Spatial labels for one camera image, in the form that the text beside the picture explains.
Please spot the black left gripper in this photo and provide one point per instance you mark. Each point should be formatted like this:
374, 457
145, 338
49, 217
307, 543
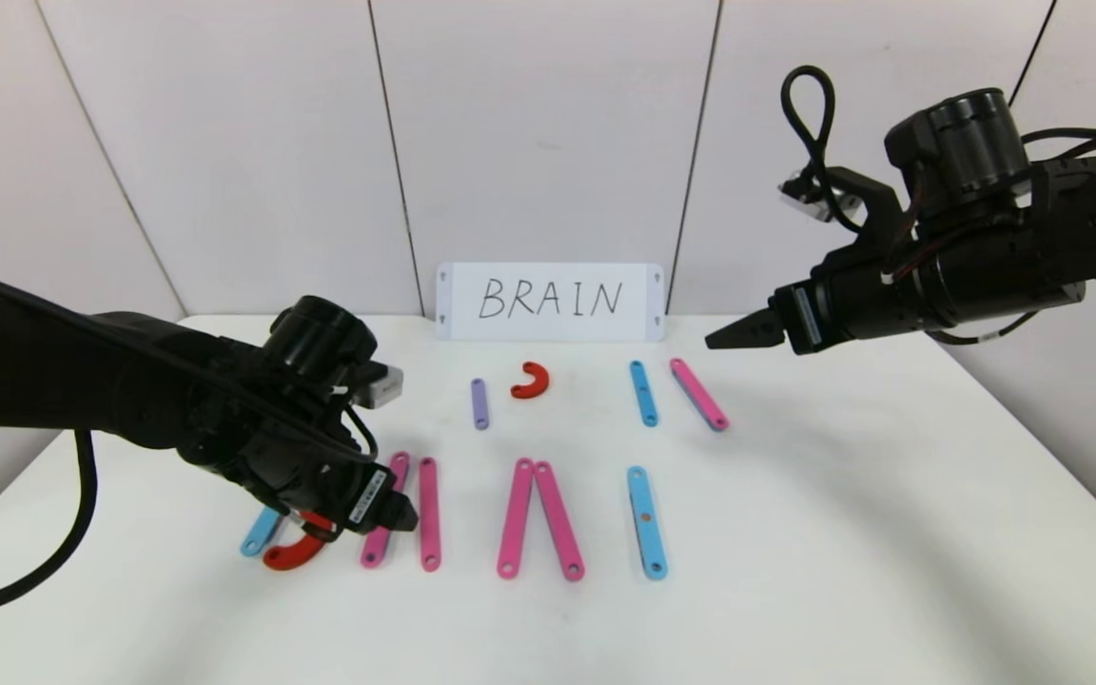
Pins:
372, 496

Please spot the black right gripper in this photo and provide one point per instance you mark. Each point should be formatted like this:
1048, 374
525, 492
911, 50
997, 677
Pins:
804, 319

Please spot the pink bar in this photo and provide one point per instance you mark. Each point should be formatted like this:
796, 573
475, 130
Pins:
558, 521
429, 514
698, 393
377, 550
516, 518

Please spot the small red curved piece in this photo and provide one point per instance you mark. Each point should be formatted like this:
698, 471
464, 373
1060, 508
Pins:
541, 379

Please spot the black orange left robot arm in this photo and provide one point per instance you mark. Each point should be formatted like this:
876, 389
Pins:
53, 371

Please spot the white BRAIN word card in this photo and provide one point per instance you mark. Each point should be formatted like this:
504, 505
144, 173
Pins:
458, 323

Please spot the large red curved piece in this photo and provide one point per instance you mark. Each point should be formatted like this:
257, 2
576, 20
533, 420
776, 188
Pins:
293, 555

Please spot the light blue bar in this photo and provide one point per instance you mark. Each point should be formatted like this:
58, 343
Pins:
643, 393
651, 547
258, 536

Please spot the short purple bar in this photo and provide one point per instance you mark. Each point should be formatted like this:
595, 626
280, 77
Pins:
479, 404

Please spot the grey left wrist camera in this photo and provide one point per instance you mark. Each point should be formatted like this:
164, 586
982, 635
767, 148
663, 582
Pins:
381, 388

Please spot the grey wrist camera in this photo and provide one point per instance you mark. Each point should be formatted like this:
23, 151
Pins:
381, 388
819, 197

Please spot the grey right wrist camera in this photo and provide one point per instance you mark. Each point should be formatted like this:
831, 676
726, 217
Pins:
819, 197

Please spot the black right camera bracket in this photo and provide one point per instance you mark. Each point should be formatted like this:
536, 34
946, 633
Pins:
876, 205

